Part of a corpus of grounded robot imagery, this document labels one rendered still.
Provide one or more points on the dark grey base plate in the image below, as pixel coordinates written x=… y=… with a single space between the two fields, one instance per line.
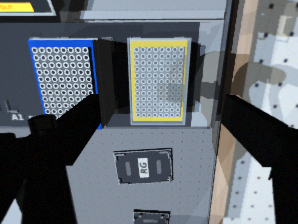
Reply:
x=99 y=199

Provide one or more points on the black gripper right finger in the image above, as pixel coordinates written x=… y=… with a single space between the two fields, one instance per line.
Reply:
x=273 y=144

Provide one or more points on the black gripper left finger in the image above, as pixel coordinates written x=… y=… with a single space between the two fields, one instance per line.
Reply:
x=39 y=158

